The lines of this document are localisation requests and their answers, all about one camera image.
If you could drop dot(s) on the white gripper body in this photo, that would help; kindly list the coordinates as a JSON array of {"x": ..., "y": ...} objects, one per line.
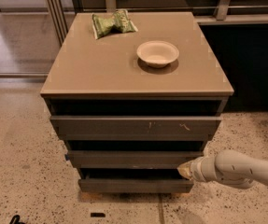
[{"x": 196, "y": 171}]

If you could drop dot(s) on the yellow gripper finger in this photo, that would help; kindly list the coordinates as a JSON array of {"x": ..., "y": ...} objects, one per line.
[{"x": 185, "y": 170}]

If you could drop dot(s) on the grey drawer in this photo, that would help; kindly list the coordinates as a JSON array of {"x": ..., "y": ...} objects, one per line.
[
  {"x": 97, "y": 128},
  {"x": 130, "y": 159},
  {"x": 135, "y": 185}
]

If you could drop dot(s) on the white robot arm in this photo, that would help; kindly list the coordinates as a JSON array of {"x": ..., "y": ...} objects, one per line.
[{"x": 229, "y": 168}]

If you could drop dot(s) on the grey drawer cabinet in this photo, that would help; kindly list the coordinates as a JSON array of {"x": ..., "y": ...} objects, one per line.
[{"x": 104, "y": 77}]

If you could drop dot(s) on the grey bottom drawer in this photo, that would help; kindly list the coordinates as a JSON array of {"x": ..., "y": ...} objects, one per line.
[{"x": 135, "y": 185}]

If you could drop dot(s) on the grey top drawer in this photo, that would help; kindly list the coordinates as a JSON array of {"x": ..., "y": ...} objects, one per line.
[{"x": 97, "y": 128}]

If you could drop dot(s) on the black floor marker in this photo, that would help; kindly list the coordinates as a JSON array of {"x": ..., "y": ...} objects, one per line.
[{"x": 97, "y": 214}]

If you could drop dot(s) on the white paper bowl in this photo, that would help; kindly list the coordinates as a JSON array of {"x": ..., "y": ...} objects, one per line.
[{"x": 157, "y": 54}]

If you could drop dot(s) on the green chip bag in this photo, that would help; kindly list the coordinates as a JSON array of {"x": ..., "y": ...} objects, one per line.
[{"x": 118, "y": 21}]

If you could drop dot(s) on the black object on floor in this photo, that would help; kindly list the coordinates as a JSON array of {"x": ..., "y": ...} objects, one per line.
[{"x": 16, "y": 220}]

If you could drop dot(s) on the metal railing frame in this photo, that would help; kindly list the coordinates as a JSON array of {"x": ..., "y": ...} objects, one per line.
[{"x": 139, "y": 0}]

